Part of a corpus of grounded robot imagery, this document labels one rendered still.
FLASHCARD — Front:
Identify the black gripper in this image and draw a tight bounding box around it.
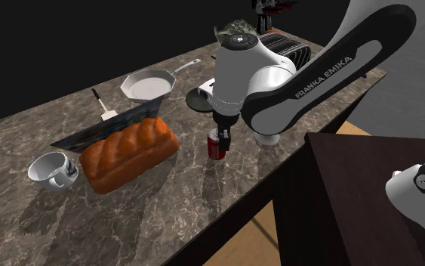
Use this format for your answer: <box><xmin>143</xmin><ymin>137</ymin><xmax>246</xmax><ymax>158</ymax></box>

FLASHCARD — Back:
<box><xmin>211</xmin><ymin>111</ymin><xmax>241</xmax><ymax>153</ymax></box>

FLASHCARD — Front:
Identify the red drink can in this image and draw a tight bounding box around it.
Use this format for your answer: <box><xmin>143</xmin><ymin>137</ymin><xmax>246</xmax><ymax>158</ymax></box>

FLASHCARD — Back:
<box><xmin>207</xmin><ymin>127</ymin><xmax>228</xmax><ymax>161</ymax></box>

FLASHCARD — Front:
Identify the black round disc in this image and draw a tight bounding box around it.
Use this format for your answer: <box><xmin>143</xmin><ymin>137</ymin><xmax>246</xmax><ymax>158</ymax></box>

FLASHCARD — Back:
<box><xmin>185</xmin><ymin>88</ymin><xmax>215</xmax><ymax>113</ymax></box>

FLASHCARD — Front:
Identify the white octagonal frying pan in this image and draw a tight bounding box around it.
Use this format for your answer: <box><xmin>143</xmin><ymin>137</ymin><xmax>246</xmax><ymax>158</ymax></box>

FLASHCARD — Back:
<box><xmin>119</xmin><ymin>58</ymin><xmax>202</xmax><ymax>104</ymax></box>

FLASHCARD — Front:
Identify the brown bread loaf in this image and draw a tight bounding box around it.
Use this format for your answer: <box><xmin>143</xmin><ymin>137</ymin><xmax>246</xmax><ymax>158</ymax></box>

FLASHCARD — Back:
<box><xmin>79</xmin><ymin>116</ymin><xmax>180</xmax><ymax>195</ymax></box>

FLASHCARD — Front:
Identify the green patterned bag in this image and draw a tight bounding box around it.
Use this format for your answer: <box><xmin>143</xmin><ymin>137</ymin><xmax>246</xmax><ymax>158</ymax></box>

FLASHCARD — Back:
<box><xmin>213</xmin><ymin>18</ymin><xmax>260</xmax><ymax>43</ymax></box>

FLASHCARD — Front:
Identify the black ribbed toaster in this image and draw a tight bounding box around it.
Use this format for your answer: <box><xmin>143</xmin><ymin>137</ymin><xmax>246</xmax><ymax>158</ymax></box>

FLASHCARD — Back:
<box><xmin>259</xmin><ymin>32</ymin><xmax>313</xmax><ymax>72</ymax></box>

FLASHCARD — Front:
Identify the colourful flat book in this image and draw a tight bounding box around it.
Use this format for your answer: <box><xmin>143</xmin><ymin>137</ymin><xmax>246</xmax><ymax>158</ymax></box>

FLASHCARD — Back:
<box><xmin>49</xmin><ymin>96</ymin><xmax>164</xmax><ymax>154</ymax></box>

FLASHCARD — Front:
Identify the dark brown robot stand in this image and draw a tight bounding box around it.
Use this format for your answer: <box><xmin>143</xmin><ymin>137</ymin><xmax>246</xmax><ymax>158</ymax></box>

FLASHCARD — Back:
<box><xmin>273</xmin><ymin>131</ymin><xmax>425</xmax><ymax>266</ymax></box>

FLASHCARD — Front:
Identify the white printed mug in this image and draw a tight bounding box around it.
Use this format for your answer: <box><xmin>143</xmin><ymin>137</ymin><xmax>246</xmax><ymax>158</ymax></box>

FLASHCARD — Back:
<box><xmin>27</xmin><ymin>151</ymin><xmax>79</xmax><ymax>193</ymax></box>

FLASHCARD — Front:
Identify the white spatula with black handle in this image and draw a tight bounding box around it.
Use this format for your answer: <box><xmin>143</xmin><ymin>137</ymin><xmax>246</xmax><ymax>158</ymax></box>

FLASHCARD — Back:
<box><xmin>91</xmin><ymin>88</ymin><xmax>119</xmax><ymax>122</ymax></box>

